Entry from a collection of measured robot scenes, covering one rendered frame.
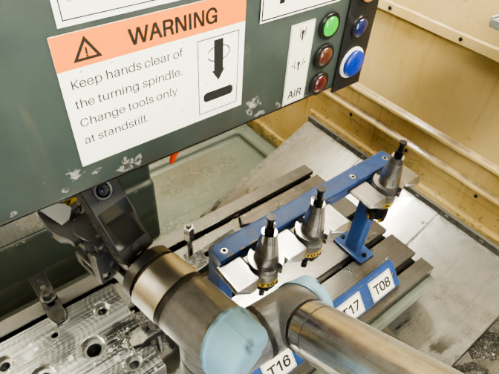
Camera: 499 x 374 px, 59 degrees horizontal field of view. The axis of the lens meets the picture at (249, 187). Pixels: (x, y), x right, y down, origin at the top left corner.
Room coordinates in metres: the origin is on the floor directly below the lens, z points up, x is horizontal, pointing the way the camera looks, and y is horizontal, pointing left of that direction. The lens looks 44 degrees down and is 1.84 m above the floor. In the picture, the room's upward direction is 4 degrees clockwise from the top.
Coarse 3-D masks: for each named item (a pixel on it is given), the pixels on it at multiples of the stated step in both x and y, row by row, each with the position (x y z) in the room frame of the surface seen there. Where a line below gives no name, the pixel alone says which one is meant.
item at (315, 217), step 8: (312, 200) 0.54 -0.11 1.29; (312, 208) 0.53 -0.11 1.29; (320, 208) 0.52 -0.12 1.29; (304, 216) 0.53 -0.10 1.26; (312, 216) 0.52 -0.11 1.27; (320, 216) 0.52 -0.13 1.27; (304, 224) 0.52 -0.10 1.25; (312, 224) 0.52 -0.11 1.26; (320, 224) 0.52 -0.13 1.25; (304, 232) 0.52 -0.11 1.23; (312, 232) 0.51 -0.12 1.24; (320, 232) 0.52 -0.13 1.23
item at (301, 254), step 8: (280, 232) 0.53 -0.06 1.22; (288, 232) 0.53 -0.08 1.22; (280, 240) 0.51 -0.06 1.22; (288, 240) 0.51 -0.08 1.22; (296, 240) 0.51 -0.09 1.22; (280, 248) 0.49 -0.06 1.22; (288, 248) 0.49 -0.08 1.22; (296, 248) 0.49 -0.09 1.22; (304, 248) 0.49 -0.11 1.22; (288, 256) 0.47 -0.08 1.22; (296, 256) 0.48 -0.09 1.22; (304, 256) 0.48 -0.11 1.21
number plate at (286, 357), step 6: (282, 354) 0.42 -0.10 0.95; (288, 354) 0.43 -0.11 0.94; (270, 360) 0.41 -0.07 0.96; (276, 360) 0.41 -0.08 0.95; (282, 360) 0.41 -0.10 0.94; (288, 360) 0.42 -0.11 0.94; (294, 360) 0.42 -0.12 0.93; (264, 366) 0.39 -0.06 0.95; (270, 366) 0.40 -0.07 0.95; (276, 366) 0.40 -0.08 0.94; (282, 366) 0.40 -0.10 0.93; (288, 366) 0.41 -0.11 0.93; (294, 366) 0.41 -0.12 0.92; (264, 372) 0.38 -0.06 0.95; (270, 372) 0.39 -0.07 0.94; (276, 372) 0.39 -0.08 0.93; (282, 372) 0.40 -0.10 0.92; (288, 372) 0.40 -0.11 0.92
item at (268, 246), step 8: (264, 240) 0.45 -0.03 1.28; (272, 240) 0.45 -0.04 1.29; (256, 248) 0.46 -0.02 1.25; (264, 248) 0.45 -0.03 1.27; (272, 248) 0.45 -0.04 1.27; (256, 256) 0.45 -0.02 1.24; (264, 256) 0.44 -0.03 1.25; (272, 256) 0.45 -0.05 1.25; (264, 264) 0.44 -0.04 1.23; (272, 264) 0.44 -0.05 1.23
